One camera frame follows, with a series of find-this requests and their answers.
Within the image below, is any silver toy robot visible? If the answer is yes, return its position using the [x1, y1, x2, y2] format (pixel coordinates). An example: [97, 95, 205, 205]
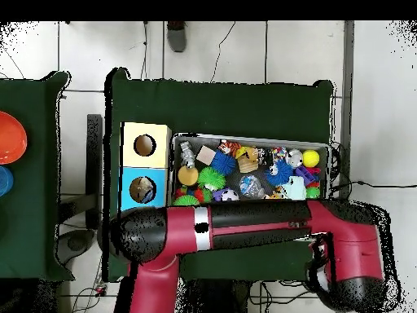
[178, 140, 196, 170]

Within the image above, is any light teal knitted cloth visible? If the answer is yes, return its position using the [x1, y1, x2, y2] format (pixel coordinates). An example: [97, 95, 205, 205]
[283, 175, 308, 202]

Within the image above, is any person's foot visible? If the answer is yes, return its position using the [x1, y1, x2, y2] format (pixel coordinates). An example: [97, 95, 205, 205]
[166, 20, 189, 54]

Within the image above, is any black cable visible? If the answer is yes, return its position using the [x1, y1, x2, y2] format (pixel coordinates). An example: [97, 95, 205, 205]
[328, 179, 417, 196]

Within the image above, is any small wooden block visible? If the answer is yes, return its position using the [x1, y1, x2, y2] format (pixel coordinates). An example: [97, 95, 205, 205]
[195, 144, 217, 167]

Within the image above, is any wooden box with three holes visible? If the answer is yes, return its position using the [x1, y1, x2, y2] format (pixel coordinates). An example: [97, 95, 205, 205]
[116, 121, 173, 214]

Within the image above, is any blue round disc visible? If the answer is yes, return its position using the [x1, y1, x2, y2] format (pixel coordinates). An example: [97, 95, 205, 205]
[0, 165, 14, 197]

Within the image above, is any green spiky ball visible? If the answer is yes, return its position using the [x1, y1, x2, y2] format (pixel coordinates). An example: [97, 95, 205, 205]
[198, 166, 227, 192]

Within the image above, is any dark green table cloth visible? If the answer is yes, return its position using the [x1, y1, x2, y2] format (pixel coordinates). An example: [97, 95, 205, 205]
[0, 70, 74, 283]
[103, 67, 336, 289]

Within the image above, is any clear plastic packet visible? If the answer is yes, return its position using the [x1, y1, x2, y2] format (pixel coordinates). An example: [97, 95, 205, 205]
[238, 174, 267, 201]

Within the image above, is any toy hamburger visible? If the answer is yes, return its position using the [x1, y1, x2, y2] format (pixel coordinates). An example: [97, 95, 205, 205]
[178, 165, 200, 187]

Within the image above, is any orange round disc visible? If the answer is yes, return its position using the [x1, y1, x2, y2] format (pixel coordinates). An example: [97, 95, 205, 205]
[0, 110, 29, 165]

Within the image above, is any plain yellow ball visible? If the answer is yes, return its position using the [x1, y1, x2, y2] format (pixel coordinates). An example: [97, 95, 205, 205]
[302, 149, 322, 169]

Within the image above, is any black and white soccer ball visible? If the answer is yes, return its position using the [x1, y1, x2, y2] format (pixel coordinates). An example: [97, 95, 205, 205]
[221, 188, 239, 203]

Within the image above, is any blue spiky ball with eyes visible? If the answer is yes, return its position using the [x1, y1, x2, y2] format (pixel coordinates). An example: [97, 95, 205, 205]
[266, 160, 296, 188]

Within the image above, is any green furry ball with eyes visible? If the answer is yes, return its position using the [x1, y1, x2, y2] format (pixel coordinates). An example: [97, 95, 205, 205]
[173, 194, 202, 208]

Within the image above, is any shallow clear mesh bin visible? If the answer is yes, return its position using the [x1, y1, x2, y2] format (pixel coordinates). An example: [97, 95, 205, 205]
[169, 133, 331, 209]

